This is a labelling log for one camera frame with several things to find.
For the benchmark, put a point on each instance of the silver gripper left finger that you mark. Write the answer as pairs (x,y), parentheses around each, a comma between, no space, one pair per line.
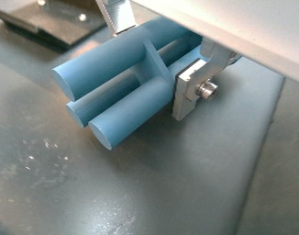
(118,15)

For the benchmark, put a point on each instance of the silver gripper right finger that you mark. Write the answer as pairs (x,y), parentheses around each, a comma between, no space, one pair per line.
(194,80)

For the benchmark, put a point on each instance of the blue three prong object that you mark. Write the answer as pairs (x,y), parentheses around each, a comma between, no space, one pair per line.
(121,82)

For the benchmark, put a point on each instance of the black curved fixture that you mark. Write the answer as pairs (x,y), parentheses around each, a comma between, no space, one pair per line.
(63,22)

